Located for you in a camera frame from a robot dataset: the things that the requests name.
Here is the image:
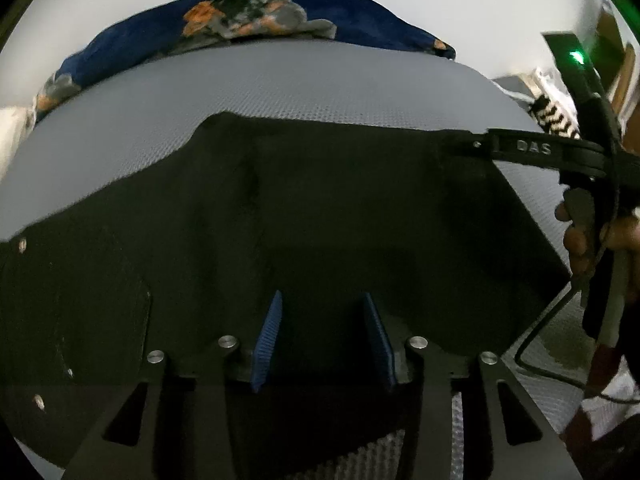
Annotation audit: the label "black cable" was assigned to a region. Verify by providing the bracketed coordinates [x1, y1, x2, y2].
[514, 277, 640, 406]

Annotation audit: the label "grey mesh mattress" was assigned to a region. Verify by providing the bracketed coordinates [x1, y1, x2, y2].
[0, 40, 596, 480]

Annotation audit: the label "brown wooden furniture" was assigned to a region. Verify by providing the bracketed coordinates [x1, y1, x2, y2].
[595, 5, 640, 111]

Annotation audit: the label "black and white striped bag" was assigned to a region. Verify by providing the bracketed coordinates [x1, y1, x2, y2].
[527, 94, 581, 140]

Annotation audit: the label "black pants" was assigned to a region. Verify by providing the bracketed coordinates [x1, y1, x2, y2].
[0, 112, 573, 468]

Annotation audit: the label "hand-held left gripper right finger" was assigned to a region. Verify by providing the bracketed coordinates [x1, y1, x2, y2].
[362, 292, 583, 480]

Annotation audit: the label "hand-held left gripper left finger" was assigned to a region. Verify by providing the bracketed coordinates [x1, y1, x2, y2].
[62, 290, 283, 480]

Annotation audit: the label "person's right hand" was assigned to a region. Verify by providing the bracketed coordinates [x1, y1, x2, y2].
[555, 200, 640, 278]

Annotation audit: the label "white floral cloth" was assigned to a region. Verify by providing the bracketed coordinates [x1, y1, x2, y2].
[0, 105, 38, 181]

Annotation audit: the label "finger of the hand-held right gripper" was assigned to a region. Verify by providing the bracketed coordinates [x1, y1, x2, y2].
[440, 127, 608, 178]

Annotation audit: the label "blue floral blanket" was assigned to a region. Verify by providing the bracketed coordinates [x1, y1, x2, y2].
[35, 0, 456, 123]

